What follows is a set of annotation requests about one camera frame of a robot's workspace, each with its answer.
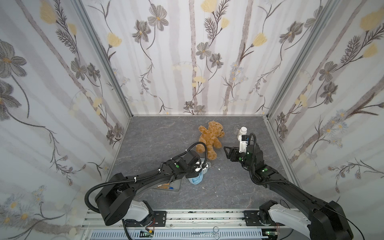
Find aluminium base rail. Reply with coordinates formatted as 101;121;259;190
80;209;331;240

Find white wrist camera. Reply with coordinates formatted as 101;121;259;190
238;135;250;153
194;162;208;174

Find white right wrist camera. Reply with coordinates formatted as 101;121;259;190
238;135;250;153

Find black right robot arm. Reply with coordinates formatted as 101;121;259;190
224;133;354;240

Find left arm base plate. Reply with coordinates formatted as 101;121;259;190
124;211;167;228

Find brown teddy bear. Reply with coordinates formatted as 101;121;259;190
196;121;225;161

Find white plastic bottle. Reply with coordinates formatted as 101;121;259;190
237;127;248;142

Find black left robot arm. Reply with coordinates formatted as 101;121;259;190
84;142;208;226

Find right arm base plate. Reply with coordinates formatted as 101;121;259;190
243;210;277;227

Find clear plastic cup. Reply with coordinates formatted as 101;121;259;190
233;125;241;135

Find metal scissors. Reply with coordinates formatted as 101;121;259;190
191;226;221;240

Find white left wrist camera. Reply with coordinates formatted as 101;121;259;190
194;162;208;174

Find light blue fleece hoodie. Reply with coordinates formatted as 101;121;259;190
188;169;208;185

